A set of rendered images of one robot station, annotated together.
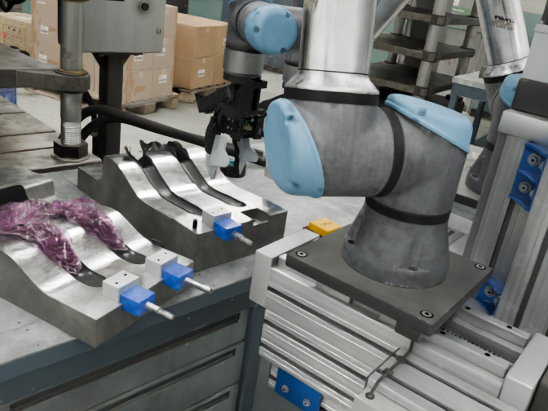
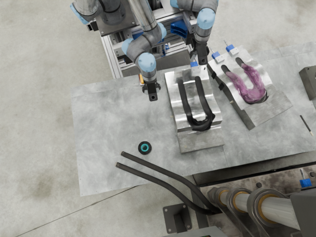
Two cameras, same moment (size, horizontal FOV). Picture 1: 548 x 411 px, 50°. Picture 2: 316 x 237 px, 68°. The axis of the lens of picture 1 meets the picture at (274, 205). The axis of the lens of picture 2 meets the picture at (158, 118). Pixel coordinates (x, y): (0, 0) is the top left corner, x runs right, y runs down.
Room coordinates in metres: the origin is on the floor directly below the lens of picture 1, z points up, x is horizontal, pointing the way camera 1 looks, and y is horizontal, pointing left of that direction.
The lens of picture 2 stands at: (1.76, 0.37, 2.22)
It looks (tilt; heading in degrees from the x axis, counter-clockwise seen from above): 74 degrees down; 224
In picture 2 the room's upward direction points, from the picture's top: 7 degrees counter-clockwise
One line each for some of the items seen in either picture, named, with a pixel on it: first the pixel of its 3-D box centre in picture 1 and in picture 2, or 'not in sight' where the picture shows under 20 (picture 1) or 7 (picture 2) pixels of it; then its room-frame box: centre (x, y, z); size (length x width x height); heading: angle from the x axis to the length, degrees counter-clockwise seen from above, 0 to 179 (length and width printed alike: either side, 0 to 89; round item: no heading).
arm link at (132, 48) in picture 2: not in sight; (136, 49); (1.35, -0.11, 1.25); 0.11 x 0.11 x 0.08; 78
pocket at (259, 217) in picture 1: (254, 221); (178, 75); (1.18, 0.04, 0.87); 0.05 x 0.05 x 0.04; 47
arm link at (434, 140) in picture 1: (416, 150); not in sight; (0.75, -0.17, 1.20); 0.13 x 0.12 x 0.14; 111
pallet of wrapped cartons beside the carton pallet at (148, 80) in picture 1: (103, 48); not in sight; (5.36, 1.76, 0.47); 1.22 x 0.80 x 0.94; 63
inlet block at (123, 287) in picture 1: (142, 302); (229, 47); (0.82, 0.19, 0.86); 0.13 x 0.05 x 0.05; 65
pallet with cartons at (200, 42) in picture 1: (167, 51); not in sight; (6.29, 1.37, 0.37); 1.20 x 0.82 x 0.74; 67
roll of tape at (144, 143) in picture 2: (232, 167); (145, 147); (1.67, 0.14, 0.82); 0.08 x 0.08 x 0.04
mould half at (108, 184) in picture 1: (177, 190); (193, 107); (1.30, 0.24, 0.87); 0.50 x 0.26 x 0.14; 47
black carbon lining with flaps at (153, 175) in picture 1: (178, 174); (195, 102); (1.29, 0.23, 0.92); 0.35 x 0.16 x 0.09; 47
